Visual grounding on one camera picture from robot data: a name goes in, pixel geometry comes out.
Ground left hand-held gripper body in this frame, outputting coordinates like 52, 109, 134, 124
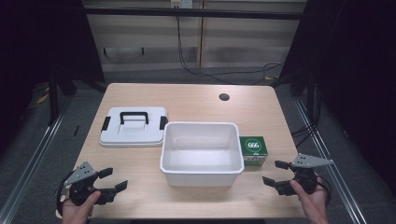
61, 161, 107, 207

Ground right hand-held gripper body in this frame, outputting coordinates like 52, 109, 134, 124
288, 152, 335, 196

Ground green and white small box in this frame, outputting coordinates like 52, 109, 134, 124
238, 135, 269, 167

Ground white lid with black handle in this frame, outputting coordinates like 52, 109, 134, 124
99, 106, 169, 148

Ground white plastic storage bin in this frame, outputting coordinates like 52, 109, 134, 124
159, 121, 246, 188

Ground person's left hand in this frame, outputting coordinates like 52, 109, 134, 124
61, 190, 103, 224

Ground person's right hand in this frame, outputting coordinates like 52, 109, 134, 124
289, 178, 332, 224

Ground black metal stand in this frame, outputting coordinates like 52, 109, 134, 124
47, 66, 61, 126
305, 70, 317, 127

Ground black curtain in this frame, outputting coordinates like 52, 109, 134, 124
0, 0, 106, 157
278, 0, 396, 194

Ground black horizontal metal bar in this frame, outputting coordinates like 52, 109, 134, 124
83, 7, 305, 21

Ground metal floor rail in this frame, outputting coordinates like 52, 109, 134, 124
292, 98, 370, 224
0, 102, 70, 224

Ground black floor cables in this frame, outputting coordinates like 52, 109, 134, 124
290, 123, 314, 148

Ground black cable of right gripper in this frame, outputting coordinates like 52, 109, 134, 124
317, 175, 332, 207

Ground long black wall cable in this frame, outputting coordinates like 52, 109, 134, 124
176, 15, 285, 86

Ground white wall power outlet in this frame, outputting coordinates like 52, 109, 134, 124
169, 0, 194, 9

